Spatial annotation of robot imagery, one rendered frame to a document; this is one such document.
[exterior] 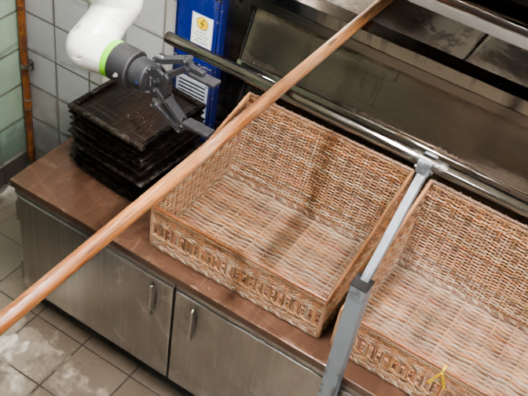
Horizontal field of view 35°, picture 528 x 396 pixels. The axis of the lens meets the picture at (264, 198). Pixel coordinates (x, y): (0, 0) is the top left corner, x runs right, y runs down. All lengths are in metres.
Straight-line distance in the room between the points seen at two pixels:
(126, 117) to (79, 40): 0.51
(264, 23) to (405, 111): 0.48
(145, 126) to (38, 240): 0.53
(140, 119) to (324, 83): 0.53
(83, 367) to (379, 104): 1.28
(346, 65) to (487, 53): 0.38
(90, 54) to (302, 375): 0.99
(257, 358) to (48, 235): 0.76
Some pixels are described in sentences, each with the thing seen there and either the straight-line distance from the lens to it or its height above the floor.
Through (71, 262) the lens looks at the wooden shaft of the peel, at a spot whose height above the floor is 1.20.
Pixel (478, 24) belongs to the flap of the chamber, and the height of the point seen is 1.40.
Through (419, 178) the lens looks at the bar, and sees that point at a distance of 1.89.
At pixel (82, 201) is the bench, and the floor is 0.58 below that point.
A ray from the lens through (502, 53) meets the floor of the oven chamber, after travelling 2.32.
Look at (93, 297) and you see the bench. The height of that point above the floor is 0.27.
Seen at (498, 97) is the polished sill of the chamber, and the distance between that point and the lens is 2.18.
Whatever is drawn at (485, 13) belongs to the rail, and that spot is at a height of 1.43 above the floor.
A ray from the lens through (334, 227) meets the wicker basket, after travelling 2.51.
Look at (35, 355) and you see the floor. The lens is 2.88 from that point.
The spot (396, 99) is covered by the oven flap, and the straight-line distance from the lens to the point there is 2.31.
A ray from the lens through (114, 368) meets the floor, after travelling 2.83.
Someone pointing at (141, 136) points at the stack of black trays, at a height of 0.80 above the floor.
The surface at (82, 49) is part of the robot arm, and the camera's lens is 1.99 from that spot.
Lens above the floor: 2.31
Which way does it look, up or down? 42 degrees down
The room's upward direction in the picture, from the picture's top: 10 degrees clockwise
